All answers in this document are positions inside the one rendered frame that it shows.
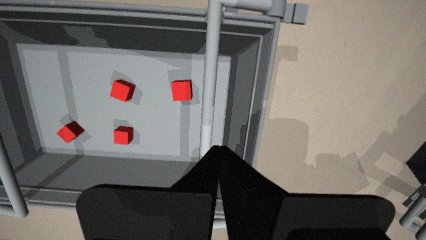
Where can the small red block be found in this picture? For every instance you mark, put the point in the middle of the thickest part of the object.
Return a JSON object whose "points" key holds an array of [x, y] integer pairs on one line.
{"points": [[70, 131], [122, 90], [123, 135], [182, 90]]}

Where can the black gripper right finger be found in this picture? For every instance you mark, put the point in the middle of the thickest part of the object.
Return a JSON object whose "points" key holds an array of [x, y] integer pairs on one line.
{"points": [[255, 208]]}

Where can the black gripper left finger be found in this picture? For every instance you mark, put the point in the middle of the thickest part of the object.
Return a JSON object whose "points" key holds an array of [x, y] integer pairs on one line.
{"points": [[183, 211]]}

